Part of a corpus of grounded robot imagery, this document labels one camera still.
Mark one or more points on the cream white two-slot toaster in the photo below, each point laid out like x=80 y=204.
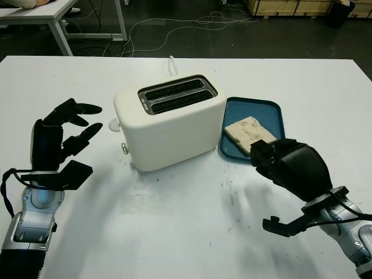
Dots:
x=174 y=130

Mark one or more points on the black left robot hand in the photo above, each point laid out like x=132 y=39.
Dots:
x=46 y=143

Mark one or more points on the slice of white bread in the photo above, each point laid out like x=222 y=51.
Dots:
x=247 y=130

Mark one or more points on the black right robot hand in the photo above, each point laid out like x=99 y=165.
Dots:
x=302 y=171

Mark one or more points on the white office desk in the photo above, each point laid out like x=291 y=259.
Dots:
x=29 y=13

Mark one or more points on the person in beige sleeve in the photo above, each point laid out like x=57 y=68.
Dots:
x=23 y=3

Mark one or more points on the wooden crate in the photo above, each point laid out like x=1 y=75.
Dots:
x=290 y=6

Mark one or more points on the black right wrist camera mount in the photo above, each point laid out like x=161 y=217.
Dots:
x=279 y=228

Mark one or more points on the black trash bin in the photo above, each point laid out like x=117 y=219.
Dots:
x=340 y=14

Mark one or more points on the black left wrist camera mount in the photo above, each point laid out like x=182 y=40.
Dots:
x=72 y=174

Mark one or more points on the white shoe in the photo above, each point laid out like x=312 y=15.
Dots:
x=75 y=10

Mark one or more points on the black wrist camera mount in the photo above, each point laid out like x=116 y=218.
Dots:
x=279 y=228
x=72 y=174

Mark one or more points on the blue plastic tray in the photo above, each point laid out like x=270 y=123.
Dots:
x=250 y=107

